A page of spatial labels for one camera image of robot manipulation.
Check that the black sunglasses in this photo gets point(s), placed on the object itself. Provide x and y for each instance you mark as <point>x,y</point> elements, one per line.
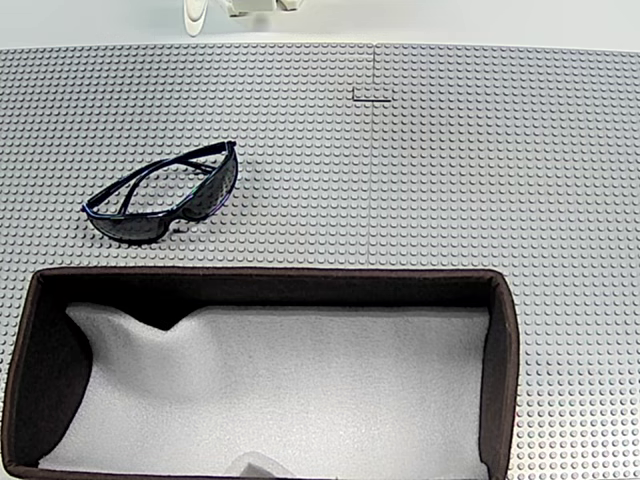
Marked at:
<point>130,227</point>

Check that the brown woven fabric bin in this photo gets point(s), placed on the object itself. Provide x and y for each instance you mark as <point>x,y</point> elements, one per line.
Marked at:
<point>50,375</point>

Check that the grey studded baseplate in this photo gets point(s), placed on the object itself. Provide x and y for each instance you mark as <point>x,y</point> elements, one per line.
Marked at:
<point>150,100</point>
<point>550,200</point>

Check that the small flat grey plate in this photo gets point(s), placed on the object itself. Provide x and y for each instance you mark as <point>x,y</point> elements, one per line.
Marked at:
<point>372,95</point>

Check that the white foam sheet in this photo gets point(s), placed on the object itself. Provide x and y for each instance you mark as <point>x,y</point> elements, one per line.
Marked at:
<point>300,390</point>

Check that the grey wedge piece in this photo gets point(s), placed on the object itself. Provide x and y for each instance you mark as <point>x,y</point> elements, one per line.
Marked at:
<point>255,472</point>

